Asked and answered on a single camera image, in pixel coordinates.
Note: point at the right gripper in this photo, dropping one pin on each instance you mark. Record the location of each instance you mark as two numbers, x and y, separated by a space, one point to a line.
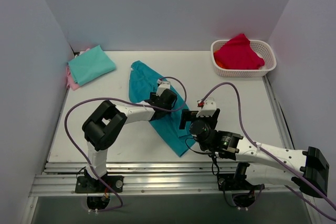
185 118

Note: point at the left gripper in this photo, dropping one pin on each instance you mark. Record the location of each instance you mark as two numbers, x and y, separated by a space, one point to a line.
153 98

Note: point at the teal t-shirt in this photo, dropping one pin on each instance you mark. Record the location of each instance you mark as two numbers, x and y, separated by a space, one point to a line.
143 81

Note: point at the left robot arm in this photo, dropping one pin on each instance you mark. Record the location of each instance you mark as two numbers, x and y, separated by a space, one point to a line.
104 125

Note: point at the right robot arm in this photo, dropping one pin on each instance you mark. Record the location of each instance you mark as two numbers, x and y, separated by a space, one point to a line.
259 163

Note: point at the orange garment in basket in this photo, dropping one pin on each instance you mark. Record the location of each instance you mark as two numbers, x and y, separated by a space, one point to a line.
217 60

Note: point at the red t-shirt in basket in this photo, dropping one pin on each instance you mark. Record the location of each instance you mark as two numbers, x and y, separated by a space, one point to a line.
237 54

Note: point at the folded mint green t-shirt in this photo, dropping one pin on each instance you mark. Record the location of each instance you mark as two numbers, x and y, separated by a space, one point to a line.
90 65

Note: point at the folded pink t-shirt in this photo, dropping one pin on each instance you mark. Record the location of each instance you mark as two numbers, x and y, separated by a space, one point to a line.
70 81

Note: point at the white plastic basket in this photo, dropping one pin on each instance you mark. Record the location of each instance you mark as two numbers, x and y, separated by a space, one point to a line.
261 48

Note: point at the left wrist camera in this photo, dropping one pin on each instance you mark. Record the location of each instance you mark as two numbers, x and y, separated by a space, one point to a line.
162 86

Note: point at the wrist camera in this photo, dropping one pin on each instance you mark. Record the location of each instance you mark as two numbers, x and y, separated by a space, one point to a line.
162 86
207 108

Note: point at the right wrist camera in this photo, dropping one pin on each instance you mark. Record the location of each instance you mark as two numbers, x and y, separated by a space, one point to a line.
207 108

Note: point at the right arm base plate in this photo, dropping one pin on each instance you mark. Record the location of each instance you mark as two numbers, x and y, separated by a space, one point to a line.
227 182

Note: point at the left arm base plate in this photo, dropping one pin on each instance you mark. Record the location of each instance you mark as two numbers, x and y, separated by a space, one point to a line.
88 185

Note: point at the aluminium rail frame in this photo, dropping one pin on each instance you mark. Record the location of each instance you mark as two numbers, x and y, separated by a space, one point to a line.
147 164

